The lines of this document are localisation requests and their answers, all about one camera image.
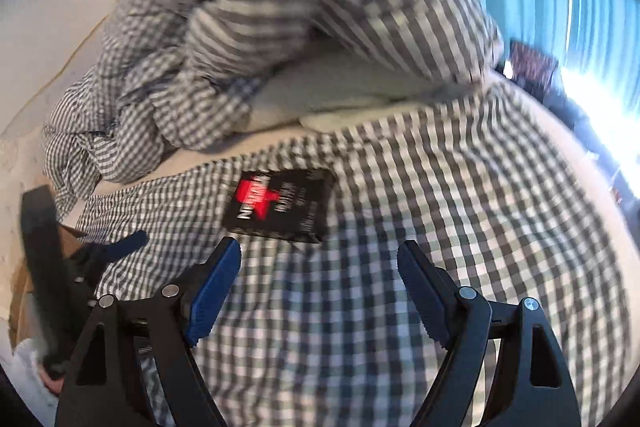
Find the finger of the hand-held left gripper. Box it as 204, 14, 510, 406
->
74, 230, 149, 289

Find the dark patterned object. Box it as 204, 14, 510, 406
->
507, 39, 560, 88

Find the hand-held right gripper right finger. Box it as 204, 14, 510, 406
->
396, 239, 583, 427

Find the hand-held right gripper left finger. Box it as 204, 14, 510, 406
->
54, 237, 242, 427

